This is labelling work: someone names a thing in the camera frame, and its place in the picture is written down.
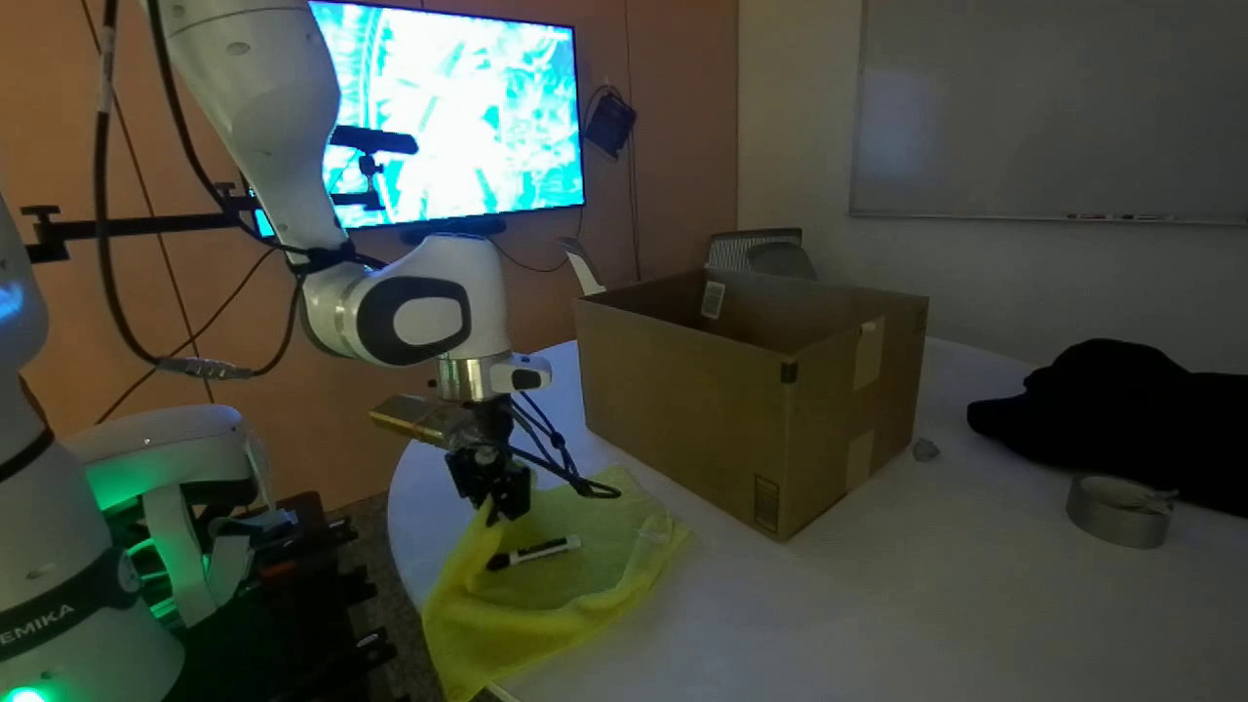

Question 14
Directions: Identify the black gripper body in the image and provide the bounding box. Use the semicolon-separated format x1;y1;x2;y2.
445;397;530;503

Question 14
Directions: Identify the wall whiteboard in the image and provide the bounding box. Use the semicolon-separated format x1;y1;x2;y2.
849;0;1248;225

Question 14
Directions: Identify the open cardboard box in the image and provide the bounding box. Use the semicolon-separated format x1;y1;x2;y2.
578;273;927;540

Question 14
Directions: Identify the green lit control box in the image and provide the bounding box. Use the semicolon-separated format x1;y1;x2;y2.
74;442;263;628

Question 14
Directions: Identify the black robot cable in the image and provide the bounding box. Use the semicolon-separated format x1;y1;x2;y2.
74;0;317;382

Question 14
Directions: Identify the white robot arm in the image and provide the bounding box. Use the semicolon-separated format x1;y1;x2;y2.
0;0;519;702

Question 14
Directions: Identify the yellow microfiber towel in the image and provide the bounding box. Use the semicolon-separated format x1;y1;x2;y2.
416;468;690;702

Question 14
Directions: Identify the black and white marker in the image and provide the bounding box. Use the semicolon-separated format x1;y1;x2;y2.
485;533;582;572

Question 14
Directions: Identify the small grey table object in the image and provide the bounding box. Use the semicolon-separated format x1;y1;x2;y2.
909;436;939;463

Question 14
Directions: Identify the wall monitor screen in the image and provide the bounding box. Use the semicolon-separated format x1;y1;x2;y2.
311;0;586;230

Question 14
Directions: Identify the grey tape roll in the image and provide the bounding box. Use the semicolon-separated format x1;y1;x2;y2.
1063;475;1179;551

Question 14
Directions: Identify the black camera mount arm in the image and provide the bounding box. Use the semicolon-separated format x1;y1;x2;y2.
16;120;424;270

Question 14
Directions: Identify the black cloth bundle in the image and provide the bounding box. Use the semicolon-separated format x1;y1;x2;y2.
968;339;1248;514

